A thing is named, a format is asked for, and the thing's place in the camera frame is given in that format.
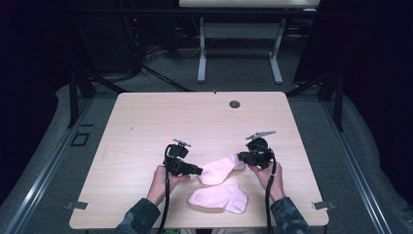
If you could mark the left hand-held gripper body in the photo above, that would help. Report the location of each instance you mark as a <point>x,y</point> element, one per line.
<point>177,161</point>

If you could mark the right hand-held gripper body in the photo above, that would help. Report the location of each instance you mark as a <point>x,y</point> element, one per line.
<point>260,152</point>

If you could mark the pink sock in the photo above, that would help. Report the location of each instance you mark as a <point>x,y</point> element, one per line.
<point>220,170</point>
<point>221,198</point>

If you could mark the person's left hand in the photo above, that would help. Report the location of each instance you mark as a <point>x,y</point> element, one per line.
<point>162,184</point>

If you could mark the person's right hand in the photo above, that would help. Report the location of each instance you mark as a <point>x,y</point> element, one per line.
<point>271,181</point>

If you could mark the green patterned object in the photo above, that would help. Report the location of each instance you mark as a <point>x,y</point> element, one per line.
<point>170,231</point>

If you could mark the white-legged background desk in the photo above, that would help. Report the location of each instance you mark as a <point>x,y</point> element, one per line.
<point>240,29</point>

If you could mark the metal table bracket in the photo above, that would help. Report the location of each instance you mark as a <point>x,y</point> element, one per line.
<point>323,205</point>
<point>76,205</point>

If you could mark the black metal frame stand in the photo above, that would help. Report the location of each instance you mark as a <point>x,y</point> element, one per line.
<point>74,97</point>
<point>337,97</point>

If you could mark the aluminium floor rail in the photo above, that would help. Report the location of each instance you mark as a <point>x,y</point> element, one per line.
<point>357,175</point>
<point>39,185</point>

